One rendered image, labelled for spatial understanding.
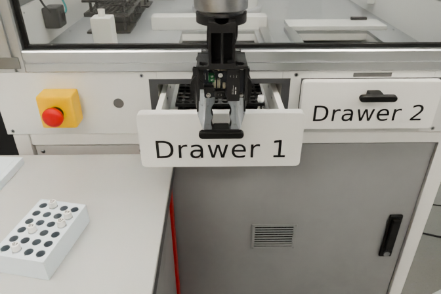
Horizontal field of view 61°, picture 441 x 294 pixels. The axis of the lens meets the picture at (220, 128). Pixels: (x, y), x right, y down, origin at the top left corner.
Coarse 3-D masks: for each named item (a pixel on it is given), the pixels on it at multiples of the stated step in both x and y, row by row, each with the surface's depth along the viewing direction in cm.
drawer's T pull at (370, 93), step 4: (368, 92) 76; (372, 92) 76; (376, 92) 76; (380, 92) 76; (360, 96) 75; (364, 96) 74; (368, 96) 74; (372, 96) 74; (376, 96) 74; (380, 96) 74; (384, 96) 74; (388, 96) 74; (392, 96) 74; (396, 96) 74; (360, 100) 75; (364, 100) 74; (368, 100) 74; (372, 100) 74; (376, 100) 74; (380, 100) 74; (384, 100) 74; (388, 100) 75; (392, 100) 75; (396, 100) 75
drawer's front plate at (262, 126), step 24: (144, 120) 64; (168, 120) 64; (192, 120) 65; (216, 120) 65; (264, 120) 65; (288, 120) 65; (144, 144) 67; (168, 144) 67; (192, 144) 67; (216, 144) 67; (264, 144) 67; (288, 144) 67
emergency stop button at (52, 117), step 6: (48, 108) 73; (54, 108) 73; (42, 114) 73; (48, 114) 73; (54, 114) 73; (60, 114) 73; (48, 120) 73; (54, 120) 73; (60, 120) 74; (54, 126) 74
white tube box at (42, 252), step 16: (32, 208) 62; (48, 208) 62; (64, 208) 63; (80, 208) 62; (48, 224) 60; (80, 224) 62; (16, 240) 56; (32, 240) 56; (48, 240) 56; (64, 240) 58; (0, 256) 54; (16, 256) 54; (32, 256) 54; (48, 256) 54; (64, 256) 58; (16, 272) 55; (32, 272) 54; (48, 272) 54
